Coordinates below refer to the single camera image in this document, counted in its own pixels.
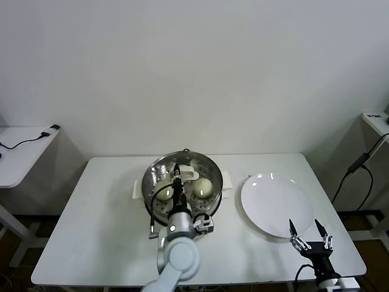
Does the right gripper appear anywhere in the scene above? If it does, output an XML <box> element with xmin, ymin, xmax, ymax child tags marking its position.
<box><xmin>288</xmin><ymin>218</ymin><xmax>337</xmax><ymax>277</ymax></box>

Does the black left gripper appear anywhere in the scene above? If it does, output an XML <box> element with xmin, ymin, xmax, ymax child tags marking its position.
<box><xmin>172</xmin><ymin>162</ymin><xmax>189</xmax><ymax>212</ymax></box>

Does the white steamed baozi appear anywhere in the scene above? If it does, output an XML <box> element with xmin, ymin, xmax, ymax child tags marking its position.
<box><xmin>190</xmin><ymin>178</ymin><xmax>213</xmax><ymax>198</ymax></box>
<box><xmin>156</xmin><ymin>182</ymin><xmax>176</xmax><ymax>201</ymax></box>

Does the stainless steel steamer basket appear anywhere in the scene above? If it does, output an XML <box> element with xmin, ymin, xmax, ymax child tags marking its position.
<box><xmin>142</xmin><ymin>151</ymin><xmax>224</xmax><ymax>226</ymax></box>

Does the white round plate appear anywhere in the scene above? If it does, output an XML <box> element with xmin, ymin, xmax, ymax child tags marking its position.
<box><xmin>239</xmin><ymin>172</ymin><xmax>314</xmax><ymax>244</ymax></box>

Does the white side table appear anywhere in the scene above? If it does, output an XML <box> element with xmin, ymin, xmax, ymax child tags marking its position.
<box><xmin>0</xmin><ymin>125</ymin><xmax>88</xmax><ymax>268</ymax></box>

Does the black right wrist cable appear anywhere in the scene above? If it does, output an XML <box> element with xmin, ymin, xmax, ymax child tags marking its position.
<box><xmin>295</xmin><ymin>263</ymin><xmax>318</xmax><ymax>292</ymax></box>

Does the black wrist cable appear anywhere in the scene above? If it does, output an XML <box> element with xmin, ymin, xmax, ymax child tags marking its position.
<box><xmin>148</xmin><ymin>181</ymin><xmax>174</xmax><ymax>240</ymax></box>
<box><xmin>295</xmin><ymin>263</ymin><xmax>318</xmax><ymax>292</ymax></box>

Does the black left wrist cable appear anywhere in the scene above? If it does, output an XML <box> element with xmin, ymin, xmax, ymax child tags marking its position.
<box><xmin>148</xmin><ymin>181</ymin><xmax>174</xmax><ymax>240</ymax></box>

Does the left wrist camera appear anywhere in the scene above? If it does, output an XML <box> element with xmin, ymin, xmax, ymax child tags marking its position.
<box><xmin>194</xmin><ymin>214</ymin><xmax>215</xmax><ymax>234</ymax></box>

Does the black power cable with adapter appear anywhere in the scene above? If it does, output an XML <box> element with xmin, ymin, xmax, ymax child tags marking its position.
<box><xmin>331</xmin><ymin>132</ymin><xmax>389</xmax><ymax>204</ymax></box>

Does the thin black cable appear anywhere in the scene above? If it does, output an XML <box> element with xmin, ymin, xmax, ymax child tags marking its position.
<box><xmin>0</xmin><ymin>133</ymin><xmax>46</xmax><ymax>150</ymax></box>

